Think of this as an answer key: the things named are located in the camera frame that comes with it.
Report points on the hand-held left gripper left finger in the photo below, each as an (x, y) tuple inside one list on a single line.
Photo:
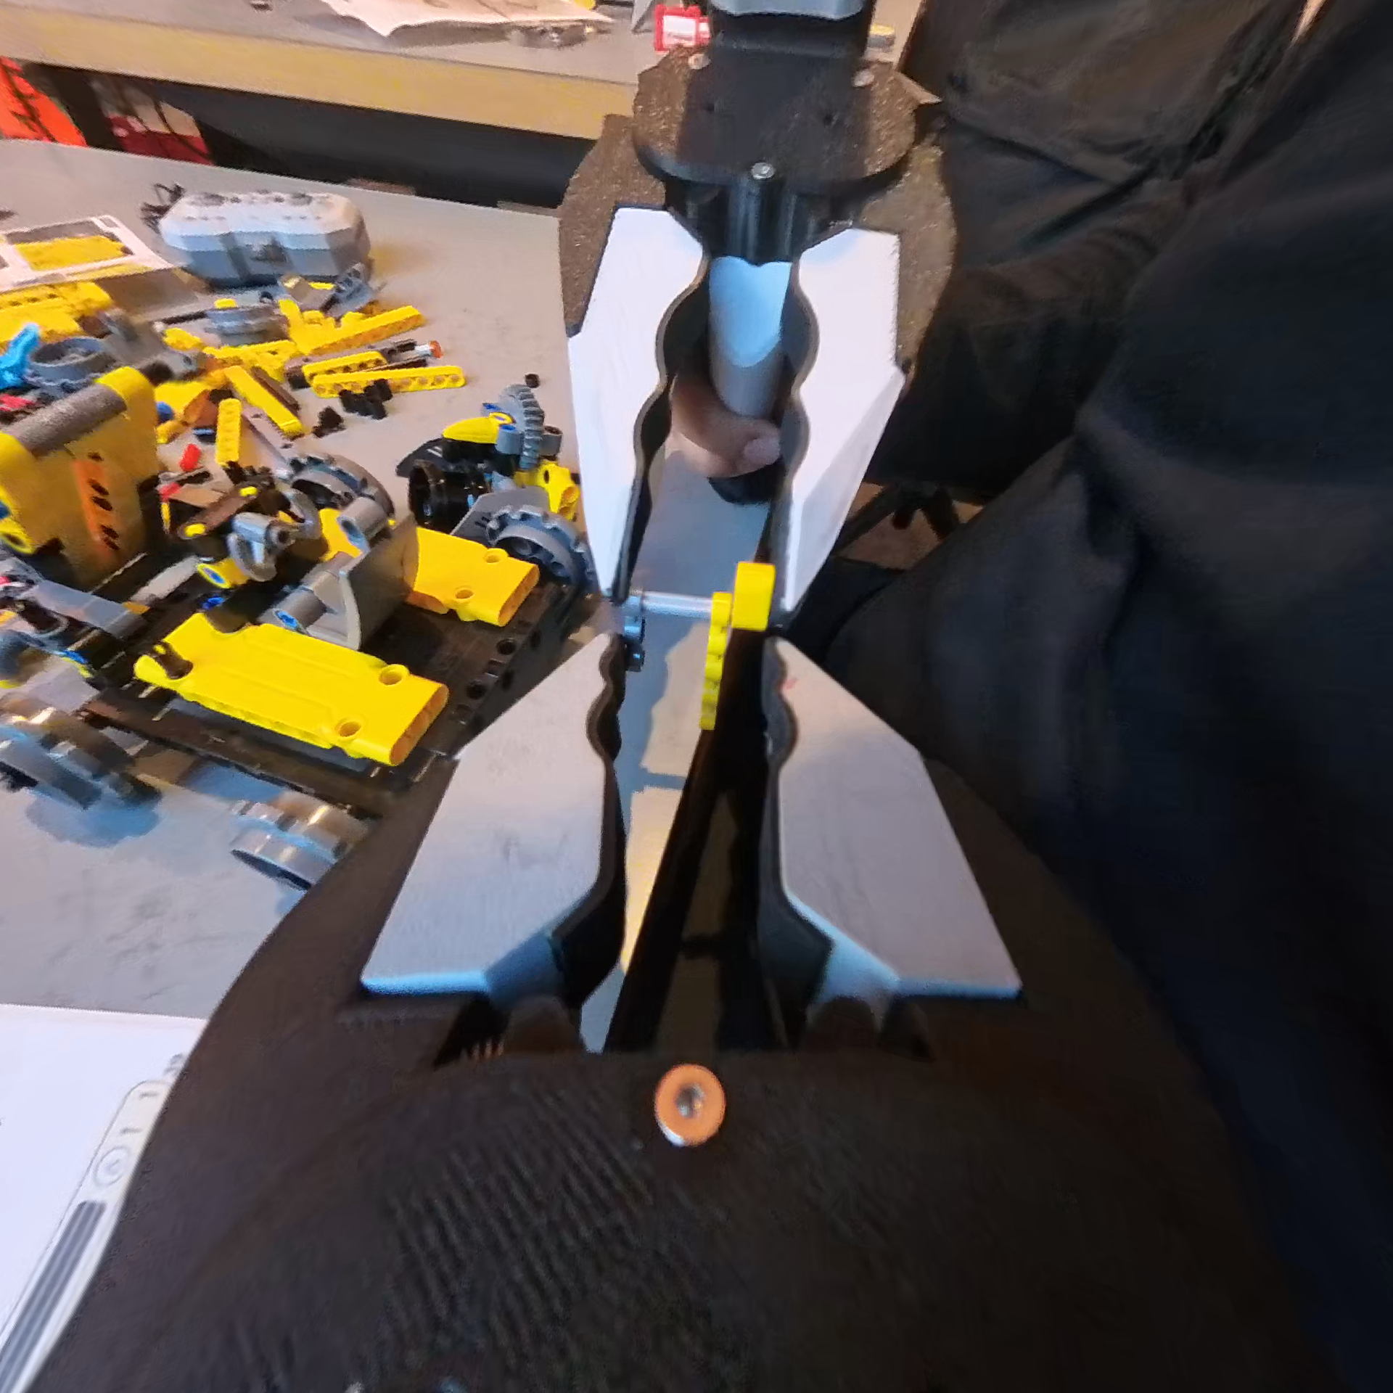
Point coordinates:
[(511, 853)]

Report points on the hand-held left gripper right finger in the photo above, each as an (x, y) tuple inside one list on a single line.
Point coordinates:
[(869, 860)]

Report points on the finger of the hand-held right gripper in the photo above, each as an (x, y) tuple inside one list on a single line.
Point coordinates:
[(607, 348), (856, 370)]

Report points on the yellow thin toy beam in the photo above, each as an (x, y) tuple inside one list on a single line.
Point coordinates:
[(720, 674)]

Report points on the yellow toy connector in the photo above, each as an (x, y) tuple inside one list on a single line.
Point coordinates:
[(754, 597)]

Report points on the grey toy axle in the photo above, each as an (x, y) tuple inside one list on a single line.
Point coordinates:
[(679, 601)]

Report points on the person's right forearm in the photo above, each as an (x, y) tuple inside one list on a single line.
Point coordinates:
[(1016, 360)]

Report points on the person's right hand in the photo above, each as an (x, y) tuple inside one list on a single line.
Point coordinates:
[(707, 434)]

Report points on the small red box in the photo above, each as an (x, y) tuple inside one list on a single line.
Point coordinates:
[(675, 26)]

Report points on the black office chair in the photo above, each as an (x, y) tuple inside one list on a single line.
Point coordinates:
[(906, 512)]

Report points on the toy wheel gear subassembly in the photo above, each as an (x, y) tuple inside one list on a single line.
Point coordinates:
[(455, 482)]

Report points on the pile of loose toy pieces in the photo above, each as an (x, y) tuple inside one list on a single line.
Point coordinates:
[(321, 348)]

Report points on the yellow toy vehicle model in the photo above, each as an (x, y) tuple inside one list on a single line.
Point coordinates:
[(279, 674)]

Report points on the white paper sheet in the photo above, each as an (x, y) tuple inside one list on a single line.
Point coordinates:
[(471, 9)]

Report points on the person's dark clothing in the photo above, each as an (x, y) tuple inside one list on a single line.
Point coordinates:
[(1197, 757)]

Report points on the grey toy battery box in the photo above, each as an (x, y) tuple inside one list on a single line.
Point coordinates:
[(260, 231)]

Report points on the grey table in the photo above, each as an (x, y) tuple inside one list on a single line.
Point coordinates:
[(321, 85)]

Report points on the instruction booklet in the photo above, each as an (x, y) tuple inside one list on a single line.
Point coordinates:
[(64, 1139)]

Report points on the clear sticker sheet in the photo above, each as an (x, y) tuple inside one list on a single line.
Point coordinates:
[(73, 251)]

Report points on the blue toy panel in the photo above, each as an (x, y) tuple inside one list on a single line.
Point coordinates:
[(17, 360)]

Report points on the orange black patterned object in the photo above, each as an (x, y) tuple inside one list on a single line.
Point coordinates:
[(39, 106)]

